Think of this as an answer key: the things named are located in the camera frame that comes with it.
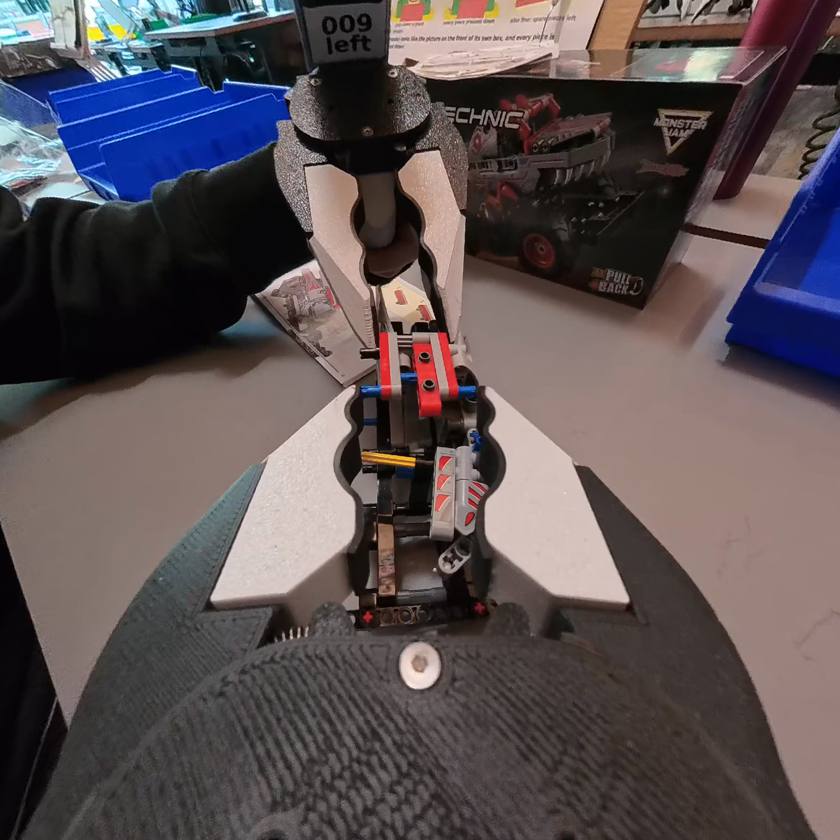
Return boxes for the black coiled cable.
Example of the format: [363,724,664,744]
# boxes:
[797,92,840,179]

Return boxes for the printed instruction sign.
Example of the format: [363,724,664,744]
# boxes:
[387,0,605,50]

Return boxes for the building instruction booklet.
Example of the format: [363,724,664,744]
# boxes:
[252,266,431,386]

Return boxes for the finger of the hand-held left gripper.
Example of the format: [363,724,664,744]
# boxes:
[304,165,383,347]
[395,148,469,345]

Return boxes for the white paper sheets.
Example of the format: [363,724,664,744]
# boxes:
[413,49,559,76]

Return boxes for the clear plastic case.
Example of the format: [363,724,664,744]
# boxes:
[626,45,788,85]

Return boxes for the black toy set box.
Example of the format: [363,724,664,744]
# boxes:
[423,66,752,311]

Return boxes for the person's left forearm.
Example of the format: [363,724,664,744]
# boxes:
[0,141,312,385]

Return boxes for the maroon pole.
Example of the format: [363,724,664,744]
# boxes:
[712,0,834,199]

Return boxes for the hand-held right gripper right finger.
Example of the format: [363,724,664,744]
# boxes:
[474,386,632,611]

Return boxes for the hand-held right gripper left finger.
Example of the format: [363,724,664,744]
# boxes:
[209,387,367,618]

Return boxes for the red toy brick beam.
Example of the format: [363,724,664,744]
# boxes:
[377,331,413,403]

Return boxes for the wooden shelf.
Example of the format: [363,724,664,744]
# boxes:
[591,0,840,50]

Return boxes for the person's left hand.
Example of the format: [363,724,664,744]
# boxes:
[364,225,422,286]

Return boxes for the clear plastic bag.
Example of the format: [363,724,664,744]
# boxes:
[0,79,70,191]

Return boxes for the blue storage bin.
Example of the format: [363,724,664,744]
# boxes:
[49,66,217,178]
[725,171,840,378]
[98,95,293,203]

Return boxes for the person's black clothing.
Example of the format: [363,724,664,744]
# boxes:
[0,525,67,840]

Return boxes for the brick-built toy truck model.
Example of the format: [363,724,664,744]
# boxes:
[351,305,505,630]

